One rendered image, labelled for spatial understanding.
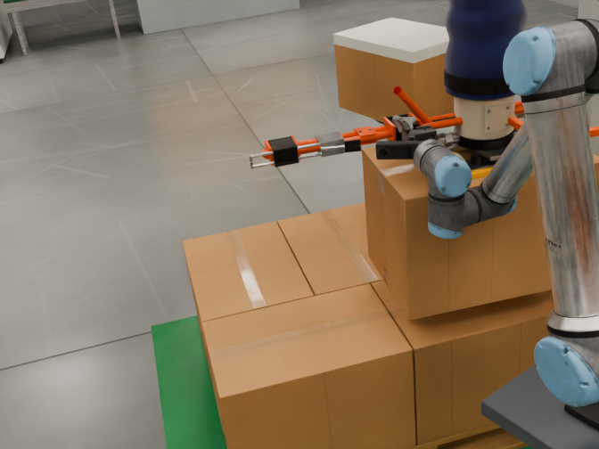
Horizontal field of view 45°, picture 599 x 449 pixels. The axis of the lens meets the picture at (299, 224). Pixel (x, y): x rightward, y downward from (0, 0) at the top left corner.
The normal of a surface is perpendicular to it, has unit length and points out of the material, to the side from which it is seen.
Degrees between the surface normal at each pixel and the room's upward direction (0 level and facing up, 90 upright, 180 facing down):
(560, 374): 93
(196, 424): 0
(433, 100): 90
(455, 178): 85
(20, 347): 0
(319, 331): 0
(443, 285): 90
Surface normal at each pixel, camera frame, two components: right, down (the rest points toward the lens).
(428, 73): 0.58, 0.33
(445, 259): 0.21, 0.44
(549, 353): -0.89, 0.33
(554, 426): -0.11, -0.87
